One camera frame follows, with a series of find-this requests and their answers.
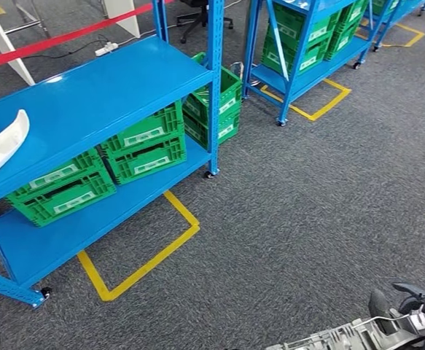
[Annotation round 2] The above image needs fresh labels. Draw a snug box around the blue metal shelf rack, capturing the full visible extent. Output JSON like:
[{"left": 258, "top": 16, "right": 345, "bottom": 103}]
[
  {"left": 357, "top": 0, "right": 425, "bottom": 53},
  {"left": 242, "top": 0, "right": 385, "bottom": 128},
  {"left": 0, "top": 0, "right": 224, "bottom": 310}
]

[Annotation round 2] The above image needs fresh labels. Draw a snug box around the chrome round stool base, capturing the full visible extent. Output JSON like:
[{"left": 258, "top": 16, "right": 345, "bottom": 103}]
[{"left": 229, "top": 61, "right": 261, "bottom": 89}]

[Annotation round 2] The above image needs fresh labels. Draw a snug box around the red barrier tape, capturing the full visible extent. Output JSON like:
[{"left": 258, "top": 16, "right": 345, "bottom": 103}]
[{"left": 0, "top": 0, "right": 176, "bottom": 74}]

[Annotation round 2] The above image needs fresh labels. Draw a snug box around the white power strip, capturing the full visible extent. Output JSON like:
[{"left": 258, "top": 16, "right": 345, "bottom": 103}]
[{"left": 94, "top": 42, "right": 119, "bottom": 58}]

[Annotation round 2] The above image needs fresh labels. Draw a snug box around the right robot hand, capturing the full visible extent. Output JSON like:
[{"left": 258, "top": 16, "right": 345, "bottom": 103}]
[{"left": 368, "top": 281, "right": 425, "bottom": 350}]

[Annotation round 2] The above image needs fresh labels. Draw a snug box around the grey wheel hubcap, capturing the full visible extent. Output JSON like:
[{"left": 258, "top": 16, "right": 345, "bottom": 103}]
[{"left": 264, "top": 314, "right": 425, "bottom": 350}]

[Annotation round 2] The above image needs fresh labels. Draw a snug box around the white plastic car part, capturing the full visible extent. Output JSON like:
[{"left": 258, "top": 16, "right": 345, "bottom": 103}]
[{"left": 0, "top": 109, "right": 30, "bottom": 186}]

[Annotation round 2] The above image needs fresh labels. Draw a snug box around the black office chair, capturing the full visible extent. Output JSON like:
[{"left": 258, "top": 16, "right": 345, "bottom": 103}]
[{"left": 175, "top": 0, "right": 234, "bottom": 45}]

